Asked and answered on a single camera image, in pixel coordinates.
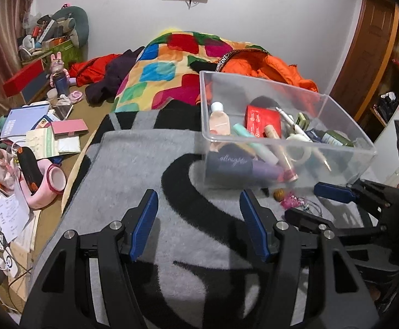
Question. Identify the grey black blanket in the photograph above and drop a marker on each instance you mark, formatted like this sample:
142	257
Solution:
199	268

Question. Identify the colourful checkered quilt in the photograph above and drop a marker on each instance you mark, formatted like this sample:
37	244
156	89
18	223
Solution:
162	71

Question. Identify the dark green spray bottle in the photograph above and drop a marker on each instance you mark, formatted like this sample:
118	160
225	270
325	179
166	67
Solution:
329	137

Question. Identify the purple cylindrical bottle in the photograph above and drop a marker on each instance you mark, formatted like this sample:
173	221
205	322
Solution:
266	171

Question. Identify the white pen-like tube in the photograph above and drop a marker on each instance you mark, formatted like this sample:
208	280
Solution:
298	130

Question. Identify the dark purple garment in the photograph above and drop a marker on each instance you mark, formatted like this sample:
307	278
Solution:
115	71

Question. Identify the mint green tube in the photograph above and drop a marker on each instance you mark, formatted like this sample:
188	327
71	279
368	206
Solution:
261	150

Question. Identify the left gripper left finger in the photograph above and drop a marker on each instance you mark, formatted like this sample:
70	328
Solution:
61	296

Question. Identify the green cardboard box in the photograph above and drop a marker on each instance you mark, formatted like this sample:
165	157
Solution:
69	53

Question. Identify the red garment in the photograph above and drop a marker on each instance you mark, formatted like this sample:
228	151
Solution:
91	71

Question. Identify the pink charm trinket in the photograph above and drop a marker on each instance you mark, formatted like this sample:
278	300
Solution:
289	200

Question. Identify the clear slim spray bottle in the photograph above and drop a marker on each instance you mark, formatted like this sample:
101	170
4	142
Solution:
289	174

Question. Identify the pink bunny figure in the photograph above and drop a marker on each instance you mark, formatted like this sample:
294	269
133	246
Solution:
59	75

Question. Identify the red long box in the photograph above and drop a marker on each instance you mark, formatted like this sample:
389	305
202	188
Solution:
22	78

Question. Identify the red foil pouch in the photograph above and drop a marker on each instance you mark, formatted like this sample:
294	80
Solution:
257	118

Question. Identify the grey neck pillow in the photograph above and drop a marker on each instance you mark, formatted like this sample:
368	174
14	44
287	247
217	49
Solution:
75	23

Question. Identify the wooden shelf unit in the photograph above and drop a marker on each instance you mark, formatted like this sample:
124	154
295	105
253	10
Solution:
382	99

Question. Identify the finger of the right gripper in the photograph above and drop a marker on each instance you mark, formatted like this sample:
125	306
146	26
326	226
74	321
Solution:
310	227
341	194

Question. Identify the wooden door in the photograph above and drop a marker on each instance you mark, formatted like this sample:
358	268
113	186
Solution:
368	56

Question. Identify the clear plastic storage box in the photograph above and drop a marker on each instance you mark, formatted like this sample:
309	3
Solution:
236	92

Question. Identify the pink headphones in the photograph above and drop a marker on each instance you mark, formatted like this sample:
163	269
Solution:
40	180

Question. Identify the orange puffer jacket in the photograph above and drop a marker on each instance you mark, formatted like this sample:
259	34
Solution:
257	63

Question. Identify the beige cosmetic tube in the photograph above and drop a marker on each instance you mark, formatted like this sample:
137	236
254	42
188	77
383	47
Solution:
219	122

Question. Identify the white tape roll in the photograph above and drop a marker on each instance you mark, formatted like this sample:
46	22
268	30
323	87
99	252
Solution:
297	154

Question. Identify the blue book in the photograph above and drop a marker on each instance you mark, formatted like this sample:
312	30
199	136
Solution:
21	120

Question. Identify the pink flat box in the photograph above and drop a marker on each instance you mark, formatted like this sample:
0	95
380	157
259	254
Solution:
69	127

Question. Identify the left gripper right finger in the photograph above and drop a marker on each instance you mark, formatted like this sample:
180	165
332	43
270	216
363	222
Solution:
337	296

